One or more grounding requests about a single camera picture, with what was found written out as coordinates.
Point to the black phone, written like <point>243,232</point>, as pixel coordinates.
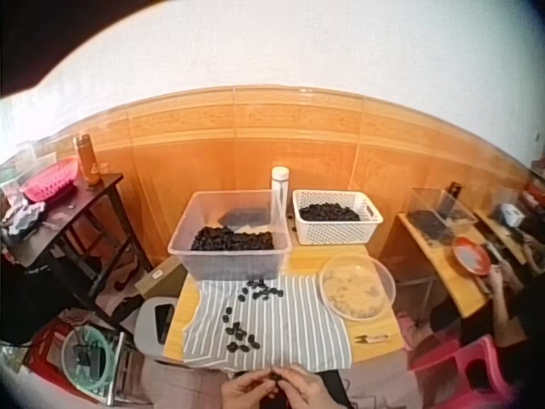
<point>163,321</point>

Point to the grey white striped cloth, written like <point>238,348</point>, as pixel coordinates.
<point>281,324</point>

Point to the light wooden work table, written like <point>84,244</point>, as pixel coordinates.
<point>370,347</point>

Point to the small black bead piece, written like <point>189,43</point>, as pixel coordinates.
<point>275,376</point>

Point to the thread snips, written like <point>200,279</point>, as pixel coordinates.
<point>372,338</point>

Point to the small wooden side table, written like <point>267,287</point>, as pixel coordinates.
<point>443,264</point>

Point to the white perforated plastic basket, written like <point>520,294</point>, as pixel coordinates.
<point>336,232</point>

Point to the scattered black pieces group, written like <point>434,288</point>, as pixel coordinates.
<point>255,293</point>

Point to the clear round plastic bowl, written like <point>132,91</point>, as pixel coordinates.
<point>357,289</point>

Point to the black side table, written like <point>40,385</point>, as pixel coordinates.
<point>81,221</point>

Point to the red plastic stool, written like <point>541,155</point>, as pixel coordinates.
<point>47,336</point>

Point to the brown cardboard box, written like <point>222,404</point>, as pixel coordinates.
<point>164,277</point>

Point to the clear bin with dark pieces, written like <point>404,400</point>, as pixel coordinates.
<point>438,217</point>

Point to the person's right hand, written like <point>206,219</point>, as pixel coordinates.
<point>304,389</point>

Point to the round green rimmed glass lid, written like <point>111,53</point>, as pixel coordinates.
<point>91,358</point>

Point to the heap of black pieces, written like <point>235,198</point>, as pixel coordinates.
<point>232,240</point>
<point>328,212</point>

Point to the white blue small box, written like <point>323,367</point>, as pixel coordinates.
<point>512,214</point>

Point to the clear bottle with white cap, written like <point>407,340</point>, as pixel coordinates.
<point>280,191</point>

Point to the pink plastic basket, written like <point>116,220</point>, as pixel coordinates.
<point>49,181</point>

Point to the person's right fingers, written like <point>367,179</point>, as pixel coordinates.
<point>288,377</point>

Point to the pink plastic stool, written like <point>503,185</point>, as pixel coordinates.
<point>460,366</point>

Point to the black white crumpled cloth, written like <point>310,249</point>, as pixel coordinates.
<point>23,215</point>

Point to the red round plate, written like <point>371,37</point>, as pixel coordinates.
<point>472,255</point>

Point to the clear plastic storage bin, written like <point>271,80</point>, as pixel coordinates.
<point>232,262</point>

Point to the grey plastic stool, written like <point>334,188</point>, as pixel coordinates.
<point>147,328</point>

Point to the brown drink bottle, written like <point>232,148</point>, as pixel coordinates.
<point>87,159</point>

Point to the person's left fingers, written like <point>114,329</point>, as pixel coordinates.
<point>259,380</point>

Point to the person's left hand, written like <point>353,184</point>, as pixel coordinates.
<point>242,389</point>

